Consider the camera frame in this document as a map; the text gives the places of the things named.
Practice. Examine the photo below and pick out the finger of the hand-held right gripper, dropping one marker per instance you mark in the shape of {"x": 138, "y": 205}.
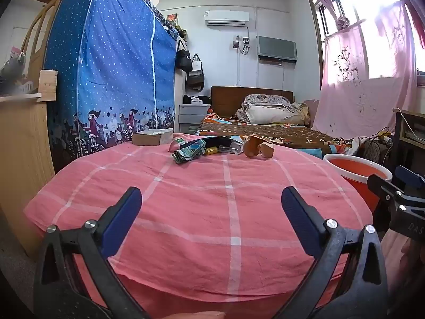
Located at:
{"x": 410, "y": 176}
{"x": 381, "y": 187}

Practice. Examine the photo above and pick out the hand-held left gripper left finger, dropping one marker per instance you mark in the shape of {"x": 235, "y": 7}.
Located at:
{"x": 123, "y": 221}

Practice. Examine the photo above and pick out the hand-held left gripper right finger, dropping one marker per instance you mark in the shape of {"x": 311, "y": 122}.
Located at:
{"x": 302, "y": 221}

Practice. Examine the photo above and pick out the orange bucket with white rim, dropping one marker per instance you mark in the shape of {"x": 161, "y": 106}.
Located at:
{"x": 358, "y": 174}

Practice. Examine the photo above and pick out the pink wrapper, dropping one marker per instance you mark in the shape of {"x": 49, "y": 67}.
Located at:
{"x": 174, "y": 146}

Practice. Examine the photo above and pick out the dark strip wrapper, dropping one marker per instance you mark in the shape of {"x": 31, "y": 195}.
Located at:
{"x": 225, "y": 146}

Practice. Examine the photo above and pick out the yellow capsule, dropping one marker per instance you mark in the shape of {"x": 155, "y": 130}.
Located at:
{"x": 210, "y": 150}

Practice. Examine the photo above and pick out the person's left hand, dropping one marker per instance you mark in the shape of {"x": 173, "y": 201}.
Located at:
{"x": 199, "y": 315}

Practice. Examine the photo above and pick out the dark checked suitcase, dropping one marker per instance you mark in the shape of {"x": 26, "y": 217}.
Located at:
{"x": 373, "y": 154}

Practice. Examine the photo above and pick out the stack of papers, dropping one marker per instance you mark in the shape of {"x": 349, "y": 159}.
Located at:
{"x": 415, "y": 135}

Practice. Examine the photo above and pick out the white power strip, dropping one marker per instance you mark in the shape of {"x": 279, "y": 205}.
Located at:
{"x": 387, "y": 138}

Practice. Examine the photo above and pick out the pink checked tablecloth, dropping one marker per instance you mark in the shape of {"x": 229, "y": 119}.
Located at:
{"x": 199, "y": 206}

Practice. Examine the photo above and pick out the thick old book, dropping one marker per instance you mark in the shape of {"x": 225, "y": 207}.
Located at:
{"x": 151, "y": 138}

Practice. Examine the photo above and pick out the bed with colourful blanket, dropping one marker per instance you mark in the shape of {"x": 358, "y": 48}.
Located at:
{"x": 265, "y": 133}

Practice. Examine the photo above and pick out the pale pink embroidered curtain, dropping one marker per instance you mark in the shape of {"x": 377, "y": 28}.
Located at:
{"x": 358, "y": 83}

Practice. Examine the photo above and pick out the yellowish crumpled cloth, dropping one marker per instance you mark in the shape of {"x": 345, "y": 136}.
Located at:
{"x": 302, "y": 113}

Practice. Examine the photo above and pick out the white pillow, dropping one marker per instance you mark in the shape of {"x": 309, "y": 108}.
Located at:
{"x": 272, "y": 114}

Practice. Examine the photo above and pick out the green plastic bin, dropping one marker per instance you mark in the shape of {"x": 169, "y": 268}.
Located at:
{"x": 193, "y": 129}

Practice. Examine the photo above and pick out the light wooden panel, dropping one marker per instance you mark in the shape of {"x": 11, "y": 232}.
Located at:
{"x": 23, "y": 159}

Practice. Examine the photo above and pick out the floral patterned pillow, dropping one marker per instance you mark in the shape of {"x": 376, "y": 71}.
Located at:
{"x": 265, "y": 99}

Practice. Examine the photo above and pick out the grey nightstand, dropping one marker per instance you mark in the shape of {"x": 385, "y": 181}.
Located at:
{"x": 194, "y": 116}

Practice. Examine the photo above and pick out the brown wooden headboard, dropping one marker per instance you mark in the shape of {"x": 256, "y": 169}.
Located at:
{"x": 227, "y": 101}

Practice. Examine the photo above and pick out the dark clothes pile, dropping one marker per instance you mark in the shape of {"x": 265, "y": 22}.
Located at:
{"x": 202, "y": 99}

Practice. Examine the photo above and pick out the blue dotted fabric wardrobe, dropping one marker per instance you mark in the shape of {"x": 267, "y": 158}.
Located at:
{"x": 109, "y": 56}

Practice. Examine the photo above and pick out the black handbag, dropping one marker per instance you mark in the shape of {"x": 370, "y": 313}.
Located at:
{"x": 183, "y": 60}

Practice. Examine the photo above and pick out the television with grey cover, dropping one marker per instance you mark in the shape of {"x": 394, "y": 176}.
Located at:
{"x": 277, "y": 49}

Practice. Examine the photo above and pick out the grey plush toy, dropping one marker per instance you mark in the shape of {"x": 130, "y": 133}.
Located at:
{"x": 11, "y": 68}

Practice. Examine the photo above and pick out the colourful items on cabinet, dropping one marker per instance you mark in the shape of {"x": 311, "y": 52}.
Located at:
{"x": 176, "y": 25}

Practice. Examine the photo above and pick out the white air conditioner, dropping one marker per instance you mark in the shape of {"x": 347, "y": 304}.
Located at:
{"x": 227, "y": 17}

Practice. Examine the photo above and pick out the curved wooden bed rail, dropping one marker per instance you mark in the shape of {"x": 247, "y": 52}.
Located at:
{"x": 36, "y": 30}

